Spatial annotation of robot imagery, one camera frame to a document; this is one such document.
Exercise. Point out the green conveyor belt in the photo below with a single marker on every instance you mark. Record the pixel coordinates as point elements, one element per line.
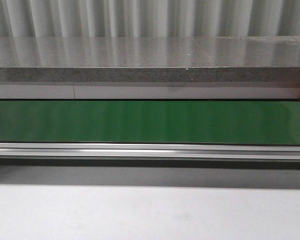
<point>151,121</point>

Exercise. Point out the grey stone countertop slab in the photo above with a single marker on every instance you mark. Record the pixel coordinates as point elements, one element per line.
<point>150,60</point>

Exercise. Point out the grey pleated curtain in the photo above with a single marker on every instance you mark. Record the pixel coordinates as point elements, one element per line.
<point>149,18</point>

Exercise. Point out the aluminium conveyor side rail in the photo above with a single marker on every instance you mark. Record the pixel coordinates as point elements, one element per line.
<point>142,151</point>

